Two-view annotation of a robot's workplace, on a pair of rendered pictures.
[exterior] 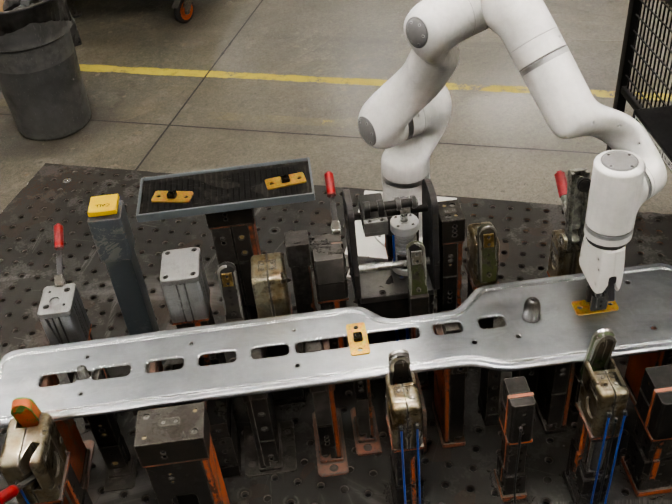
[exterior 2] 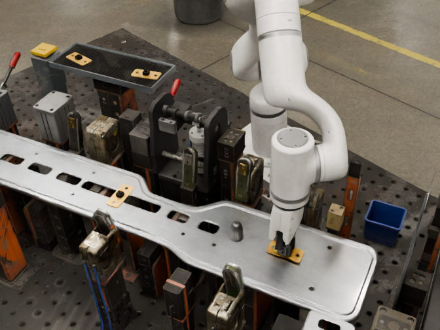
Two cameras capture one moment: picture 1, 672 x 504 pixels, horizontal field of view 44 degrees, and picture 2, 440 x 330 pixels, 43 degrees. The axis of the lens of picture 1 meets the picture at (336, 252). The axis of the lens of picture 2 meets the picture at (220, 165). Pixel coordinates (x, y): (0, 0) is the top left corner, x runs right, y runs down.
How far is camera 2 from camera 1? 0.86 m
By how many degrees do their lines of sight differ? 23
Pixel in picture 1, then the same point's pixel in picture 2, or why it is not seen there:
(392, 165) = (252, 95)
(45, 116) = (188, 8)
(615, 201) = (277, 169)
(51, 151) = (184, 31)
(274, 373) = (56, 192)
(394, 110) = (243, 52)
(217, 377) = (27, 179)
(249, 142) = not seen: hidden behind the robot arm
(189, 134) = not seen: hidden behind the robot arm
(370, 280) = (175, 165)
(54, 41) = not seen: outside the picture
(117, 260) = (46, 88)
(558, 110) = (265, 80)
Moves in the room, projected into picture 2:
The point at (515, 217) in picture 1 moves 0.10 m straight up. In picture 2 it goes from (366, 176) to (370, 154)
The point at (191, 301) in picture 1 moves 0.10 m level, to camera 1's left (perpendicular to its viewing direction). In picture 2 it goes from (50, 128) to (24, 118)
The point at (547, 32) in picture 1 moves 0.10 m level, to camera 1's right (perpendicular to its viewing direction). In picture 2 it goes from (278, 14) to (326, 23)
